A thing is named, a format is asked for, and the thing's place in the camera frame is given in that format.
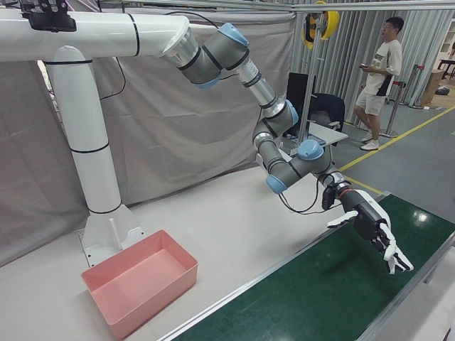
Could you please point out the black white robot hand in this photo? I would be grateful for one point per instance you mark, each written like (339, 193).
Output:
(366, 216)

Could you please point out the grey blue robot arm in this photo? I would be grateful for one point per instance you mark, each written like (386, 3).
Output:
(227, 53)

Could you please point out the pink plastic basket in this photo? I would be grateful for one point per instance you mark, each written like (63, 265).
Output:
(142, 270)

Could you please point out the grey desk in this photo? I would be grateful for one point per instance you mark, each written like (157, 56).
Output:
(330, 136)

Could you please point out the green conveyor belt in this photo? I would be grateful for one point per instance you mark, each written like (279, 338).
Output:
(320, 291)

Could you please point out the metal barrier stanchion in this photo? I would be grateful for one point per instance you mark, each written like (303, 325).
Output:
(393, 110)
(416, 89)

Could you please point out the black office chair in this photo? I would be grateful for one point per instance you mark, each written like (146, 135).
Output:
(330, 106)

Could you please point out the black computer monitor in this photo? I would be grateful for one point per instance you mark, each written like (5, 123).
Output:
(296, 99)

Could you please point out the cardboard box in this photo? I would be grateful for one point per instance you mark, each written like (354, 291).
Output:
(432, 87)

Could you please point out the person in beige shirt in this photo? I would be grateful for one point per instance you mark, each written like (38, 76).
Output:
(382, 71)

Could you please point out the yellow hard hat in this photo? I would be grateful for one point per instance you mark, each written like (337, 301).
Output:
(308, 33)
(332, 25)

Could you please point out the grey curtain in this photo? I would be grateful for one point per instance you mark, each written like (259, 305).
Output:
(177, 142)

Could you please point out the white robot torso stand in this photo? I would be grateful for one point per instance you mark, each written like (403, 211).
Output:
(89, 142)

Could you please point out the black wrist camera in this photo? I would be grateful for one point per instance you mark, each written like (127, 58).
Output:
(328, 197)

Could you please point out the aluminium cell frame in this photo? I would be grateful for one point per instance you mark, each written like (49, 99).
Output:
(355, 6)

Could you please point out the black head camera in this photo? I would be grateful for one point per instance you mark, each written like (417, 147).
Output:
(49, 19)

